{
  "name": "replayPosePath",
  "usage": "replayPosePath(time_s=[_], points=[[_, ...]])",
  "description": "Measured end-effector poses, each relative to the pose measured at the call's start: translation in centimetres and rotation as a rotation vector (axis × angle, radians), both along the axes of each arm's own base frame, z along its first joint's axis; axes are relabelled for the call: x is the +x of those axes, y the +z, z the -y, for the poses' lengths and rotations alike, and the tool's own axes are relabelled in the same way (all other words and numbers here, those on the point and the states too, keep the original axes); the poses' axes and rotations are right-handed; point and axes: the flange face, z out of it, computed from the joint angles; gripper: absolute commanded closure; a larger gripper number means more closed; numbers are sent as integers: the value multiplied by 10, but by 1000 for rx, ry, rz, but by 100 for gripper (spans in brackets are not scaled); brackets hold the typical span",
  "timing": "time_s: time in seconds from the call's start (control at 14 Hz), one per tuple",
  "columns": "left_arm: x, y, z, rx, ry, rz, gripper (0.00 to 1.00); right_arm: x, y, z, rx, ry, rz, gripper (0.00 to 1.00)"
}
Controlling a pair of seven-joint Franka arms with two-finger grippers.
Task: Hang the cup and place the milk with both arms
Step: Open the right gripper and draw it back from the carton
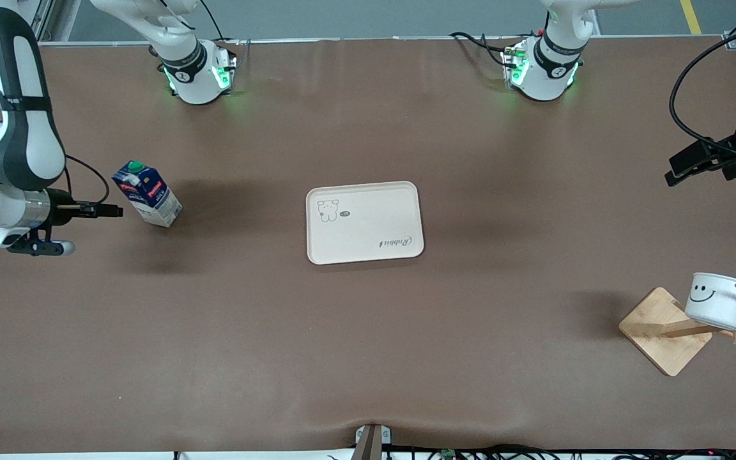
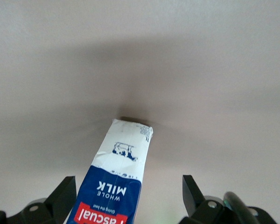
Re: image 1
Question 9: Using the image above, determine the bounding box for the blue milk carton green cap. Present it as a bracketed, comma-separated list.
[111, 160, 183, 229]

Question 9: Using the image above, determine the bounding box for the white smiley mug black handle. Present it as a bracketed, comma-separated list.
[684, 272, 736, 332]

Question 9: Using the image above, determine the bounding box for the wooden cup rack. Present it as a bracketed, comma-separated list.
[618, 283, 736, 378]

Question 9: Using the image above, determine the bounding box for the cream rectangular plastic tray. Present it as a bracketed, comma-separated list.
[306, 181, 425, 266]

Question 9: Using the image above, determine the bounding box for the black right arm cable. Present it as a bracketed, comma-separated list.
[0, 0, 111, 206]

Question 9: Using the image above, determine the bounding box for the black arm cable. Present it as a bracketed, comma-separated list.
[669, 18, 736, 162]
[0, 0, 111, 206]

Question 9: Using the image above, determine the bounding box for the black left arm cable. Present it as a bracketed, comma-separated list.
[669, 18, 736, 162]

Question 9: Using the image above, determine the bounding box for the black right base cable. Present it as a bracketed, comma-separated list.
[198, 0, 242, 47]

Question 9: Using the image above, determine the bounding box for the black base cable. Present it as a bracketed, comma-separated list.
[198, 0, 242, 47]
[449, 31, 517, 68]

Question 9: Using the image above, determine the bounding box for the black left base cable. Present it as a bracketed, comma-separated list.
[449, 31, 517, 68]

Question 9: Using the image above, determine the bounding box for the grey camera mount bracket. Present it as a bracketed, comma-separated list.
[355, 424, 393, 460]

